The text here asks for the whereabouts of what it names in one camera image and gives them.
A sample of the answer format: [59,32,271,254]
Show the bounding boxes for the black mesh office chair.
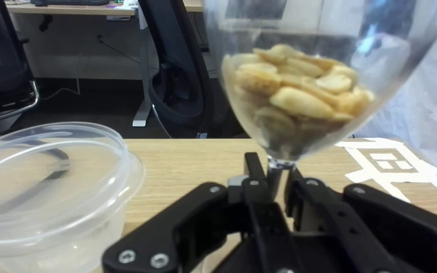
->
[0,0,42,137]

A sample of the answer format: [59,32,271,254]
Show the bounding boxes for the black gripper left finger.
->
[100,151,300,273]

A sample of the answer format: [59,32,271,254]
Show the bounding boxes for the white tape marker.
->
[335,137,437,204]

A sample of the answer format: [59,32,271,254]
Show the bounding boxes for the clear wine glass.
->
[201,0,437,192]

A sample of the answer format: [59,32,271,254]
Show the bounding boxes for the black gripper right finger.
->
[283,166,437,273]

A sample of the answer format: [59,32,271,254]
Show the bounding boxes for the white plastic bag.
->
[351,14,437,187]

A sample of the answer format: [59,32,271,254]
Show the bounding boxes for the small clear plastic cup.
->
[0,120,147,273]

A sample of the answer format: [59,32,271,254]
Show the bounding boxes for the beige snack pieces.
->
[221,43,376,154]

